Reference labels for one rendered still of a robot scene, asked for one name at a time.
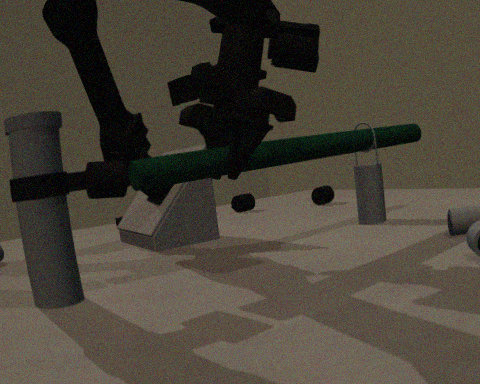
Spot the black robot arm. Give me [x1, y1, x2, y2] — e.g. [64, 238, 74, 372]
[42, 0, 320, 205]

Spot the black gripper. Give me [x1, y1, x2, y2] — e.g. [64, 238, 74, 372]
[179, 54, 297, 180]

